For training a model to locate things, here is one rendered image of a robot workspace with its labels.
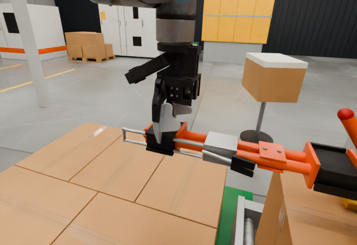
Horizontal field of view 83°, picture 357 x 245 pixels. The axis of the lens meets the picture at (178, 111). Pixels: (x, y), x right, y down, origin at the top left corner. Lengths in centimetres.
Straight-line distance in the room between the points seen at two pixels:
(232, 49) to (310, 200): 726
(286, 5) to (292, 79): 903
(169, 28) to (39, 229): 97
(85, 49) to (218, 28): 454
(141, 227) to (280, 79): 176
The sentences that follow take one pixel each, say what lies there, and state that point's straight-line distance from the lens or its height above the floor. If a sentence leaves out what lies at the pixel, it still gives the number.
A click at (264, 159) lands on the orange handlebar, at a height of 109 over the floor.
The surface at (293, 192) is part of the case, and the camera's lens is 62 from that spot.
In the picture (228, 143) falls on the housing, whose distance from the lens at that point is 46.
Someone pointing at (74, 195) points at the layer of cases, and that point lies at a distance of 119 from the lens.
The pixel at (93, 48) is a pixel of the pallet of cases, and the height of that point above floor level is 47.
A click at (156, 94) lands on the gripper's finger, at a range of 41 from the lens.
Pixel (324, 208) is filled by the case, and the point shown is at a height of 96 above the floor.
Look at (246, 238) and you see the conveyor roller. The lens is 100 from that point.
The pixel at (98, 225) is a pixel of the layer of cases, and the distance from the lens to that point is 104.
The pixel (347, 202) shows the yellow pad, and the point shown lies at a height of 97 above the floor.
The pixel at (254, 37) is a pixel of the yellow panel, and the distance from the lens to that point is 767.
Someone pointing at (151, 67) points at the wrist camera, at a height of 125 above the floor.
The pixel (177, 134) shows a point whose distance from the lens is 46.
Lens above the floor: 134
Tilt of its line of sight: 24 degrees down
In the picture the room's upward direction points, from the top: 2 degrees clockwise
